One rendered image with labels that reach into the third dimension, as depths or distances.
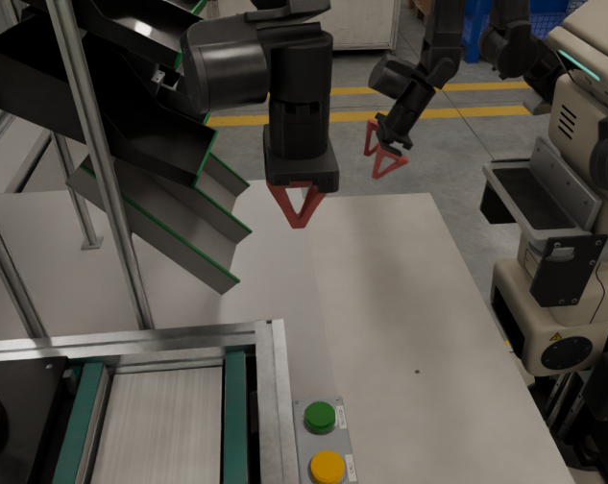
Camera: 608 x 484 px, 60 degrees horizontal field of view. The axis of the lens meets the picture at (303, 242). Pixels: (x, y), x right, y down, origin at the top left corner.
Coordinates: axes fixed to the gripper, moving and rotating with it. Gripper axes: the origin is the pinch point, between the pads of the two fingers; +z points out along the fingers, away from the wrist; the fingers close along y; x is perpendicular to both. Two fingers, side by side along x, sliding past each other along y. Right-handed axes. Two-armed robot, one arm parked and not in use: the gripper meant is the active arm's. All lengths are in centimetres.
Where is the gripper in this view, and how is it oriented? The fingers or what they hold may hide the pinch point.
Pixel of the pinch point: (298, 221)
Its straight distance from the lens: 57.2
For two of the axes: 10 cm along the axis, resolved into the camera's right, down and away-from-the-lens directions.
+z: -0.2, 7.8, 6.2
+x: 9.9, -0.5, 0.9
